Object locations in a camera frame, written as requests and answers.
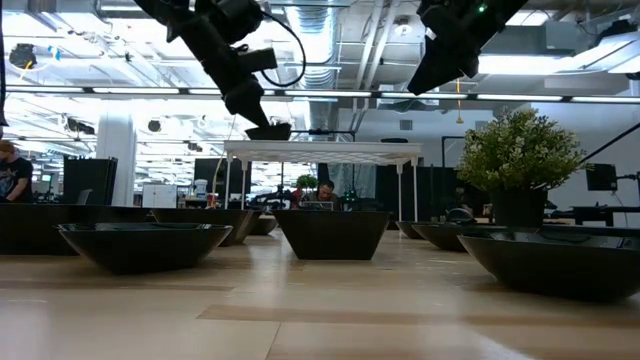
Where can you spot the black workbench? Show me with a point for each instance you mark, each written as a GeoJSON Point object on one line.
{"type": "Point", "coordinates": [592, 212]}

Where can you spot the black room partition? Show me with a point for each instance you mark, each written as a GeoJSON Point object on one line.
{"type": "Point", "coordinates": [435, 190]}
{"type": "Point", "coordinates": [90, 180]}

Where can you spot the silver ceiling air duct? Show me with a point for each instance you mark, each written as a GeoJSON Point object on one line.
{"type": "Point", "coordinates": [320, 45]}

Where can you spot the large black screen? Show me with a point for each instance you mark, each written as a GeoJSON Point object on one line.
{"type": "Point", "coordinates": [215, 175]}

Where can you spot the black teardrop mini plate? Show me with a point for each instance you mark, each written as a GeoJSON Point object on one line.
{"type": "Point", "coordinates": [394, 140]}

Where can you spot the person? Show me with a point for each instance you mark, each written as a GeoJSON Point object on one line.
{"type": "Point", "coordinates": [326, 190]}
{"type": "Point", "coordinates": [15, 175]}

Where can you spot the white cabinet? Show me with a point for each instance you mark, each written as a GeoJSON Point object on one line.
{"type": "Point", "coordinates": [159, 196]}

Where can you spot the black monitor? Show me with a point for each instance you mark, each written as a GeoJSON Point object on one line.
{"type": "Point", "coordinates": [601, 177]}

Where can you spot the black square mini plate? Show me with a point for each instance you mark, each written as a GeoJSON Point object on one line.
{"type": "Point", "coordinates": [267, 225]}
{"type": "Point", "coordinates": [332, 235]}
{"type": "Point", "coordinates": [270, 134]}
{"type": "Point", "coordinates": [210, 217]}

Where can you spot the black ceiling-hung device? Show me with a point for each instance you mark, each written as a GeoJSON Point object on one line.
{"type": "Point", "coordinates": [22, 55]}

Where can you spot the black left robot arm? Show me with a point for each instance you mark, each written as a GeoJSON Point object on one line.
{"type": "Point", "coordinates": [225, 20]}

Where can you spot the potted green artificial plant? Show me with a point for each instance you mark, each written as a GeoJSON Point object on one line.
{"type": "Point", "coordinates": [520, 155]}

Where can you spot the long ceiling light strip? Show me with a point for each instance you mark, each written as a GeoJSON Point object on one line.
{"type": "Point", "coordinates": [325, 93]}

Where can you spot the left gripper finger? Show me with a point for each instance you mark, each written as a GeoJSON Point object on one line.
{"type": "Point", "coordinates": [260, 102]}
{"type": "Point", "coordinates": [245, 107]}

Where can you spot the black domed object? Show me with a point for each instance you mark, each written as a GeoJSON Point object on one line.
{"type": "Point", "coordinates": [460, 215]}

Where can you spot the small green background plant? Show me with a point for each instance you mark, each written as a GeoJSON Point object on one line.
{"type": "Point", "coordinates": [306, 181]}

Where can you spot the grey laptop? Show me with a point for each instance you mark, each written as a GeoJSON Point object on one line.
{"type": "Point", "coordinates": [317, 205]}

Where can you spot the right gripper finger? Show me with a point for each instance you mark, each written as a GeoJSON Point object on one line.
{"type": "Point", "coordinates": [460, 67]}
{"type": "Point", "coordinates": [430, 70]}

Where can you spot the black leaf-shaped mini plate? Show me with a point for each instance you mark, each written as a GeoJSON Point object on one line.
{"type": "Point", "coordinates": [450, 239]}
{"type": "Point", "coordinates": [550, 270]}
{"type": "Point", "coordinates": [145, 250]}

